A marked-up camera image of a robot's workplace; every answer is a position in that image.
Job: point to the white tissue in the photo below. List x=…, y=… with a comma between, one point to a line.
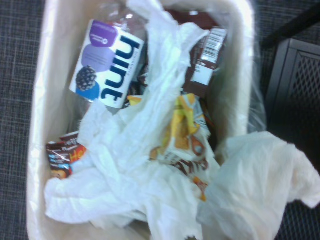
x=257, y=180

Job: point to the clear plastic bin liner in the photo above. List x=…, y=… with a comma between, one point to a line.
x=255, y=100

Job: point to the beige plastic trash bin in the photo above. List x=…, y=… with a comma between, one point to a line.
x=60, y=75

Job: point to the large white paper towel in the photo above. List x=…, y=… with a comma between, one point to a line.
x=140, y=140

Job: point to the yellow orange snack wrapper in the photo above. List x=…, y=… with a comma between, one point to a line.
x=185, y=135

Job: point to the brown barcode snack wrapper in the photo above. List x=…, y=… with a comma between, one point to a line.
x=205, y=65

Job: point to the hint water bottle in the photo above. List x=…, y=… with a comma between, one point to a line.
x=105, y=65

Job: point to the red brown candy wrapper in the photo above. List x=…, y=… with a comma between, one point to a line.
x=62, y=157

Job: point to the black mesh box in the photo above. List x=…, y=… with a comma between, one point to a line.
x=295, y=87

